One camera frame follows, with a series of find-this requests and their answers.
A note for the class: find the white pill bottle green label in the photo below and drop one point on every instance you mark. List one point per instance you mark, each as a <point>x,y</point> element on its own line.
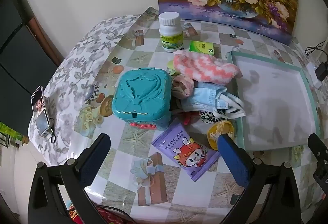
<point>170,34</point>

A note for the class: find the yellow round packet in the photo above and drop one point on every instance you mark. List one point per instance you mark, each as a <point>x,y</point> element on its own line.
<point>217,131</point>

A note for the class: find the teal toy box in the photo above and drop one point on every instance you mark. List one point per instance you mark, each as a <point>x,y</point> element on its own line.
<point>142,96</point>

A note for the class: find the smartphone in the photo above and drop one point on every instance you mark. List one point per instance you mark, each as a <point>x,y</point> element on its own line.
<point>39,111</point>

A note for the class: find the white power strip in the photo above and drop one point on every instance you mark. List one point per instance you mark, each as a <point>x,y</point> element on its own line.
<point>312,75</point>

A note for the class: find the red hair clip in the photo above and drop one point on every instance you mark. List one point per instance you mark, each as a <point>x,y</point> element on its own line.
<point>186,118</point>

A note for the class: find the clear plastic storage box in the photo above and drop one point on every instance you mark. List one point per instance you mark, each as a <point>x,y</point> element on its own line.
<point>274,106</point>

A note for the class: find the blue face mask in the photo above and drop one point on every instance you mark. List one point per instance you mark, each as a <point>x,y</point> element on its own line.
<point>202,96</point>

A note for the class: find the grey floral tablecloth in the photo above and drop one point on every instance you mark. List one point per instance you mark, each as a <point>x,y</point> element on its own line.
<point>84,57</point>

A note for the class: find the brown wooden trim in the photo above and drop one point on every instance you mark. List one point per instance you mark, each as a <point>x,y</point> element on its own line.
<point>44,37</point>

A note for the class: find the leopard print scrunchie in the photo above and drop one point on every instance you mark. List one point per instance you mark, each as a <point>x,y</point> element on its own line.
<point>210,115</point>

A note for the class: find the green tissue pack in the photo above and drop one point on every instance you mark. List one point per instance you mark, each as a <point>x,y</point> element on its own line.
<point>202,48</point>

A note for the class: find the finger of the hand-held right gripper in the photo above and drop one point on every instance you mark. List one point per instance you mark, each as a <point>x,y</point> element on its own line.
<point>319,146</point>

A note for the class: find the black charger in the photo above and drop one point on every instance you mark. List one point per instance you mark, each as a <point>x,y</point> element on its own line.
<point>322,71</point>

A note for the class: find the red patterned cloth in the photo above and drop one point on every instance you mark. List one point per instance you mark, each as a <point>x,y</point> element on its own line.
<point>112,217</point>

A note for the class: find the pink white fluffy cloth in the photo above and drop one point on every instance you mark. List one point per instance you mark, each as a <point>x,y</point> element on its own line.
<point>205,67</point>

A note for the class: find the dark cabinet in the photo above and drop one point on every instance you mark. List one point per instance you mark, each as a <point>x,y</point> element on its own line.
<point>15,73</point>

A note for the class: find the checkered printed tablecloth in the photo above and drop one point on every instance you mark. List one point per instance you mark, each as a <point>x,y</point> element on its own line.
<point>143,42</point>

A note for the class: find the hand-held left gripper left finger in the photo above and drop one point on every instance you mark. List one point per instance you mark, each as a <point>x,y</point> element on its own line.
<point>92,160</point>

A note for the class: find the beige floral scrunchie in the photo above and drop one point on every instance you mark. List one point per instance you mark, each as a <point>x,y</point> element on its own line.
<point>182,87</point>

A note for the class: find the lime green cloth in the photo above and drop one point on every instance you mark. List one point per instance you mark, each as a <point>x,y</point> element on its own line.
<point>171,64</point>

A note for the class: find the purple baby wipes pack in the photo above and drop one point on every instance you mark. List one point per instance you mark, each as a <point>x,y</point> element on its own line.
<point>184,152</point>

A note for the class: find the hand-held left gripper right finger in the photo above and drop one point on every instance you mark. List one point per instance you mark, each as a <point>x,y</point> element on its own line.
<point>234,160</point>

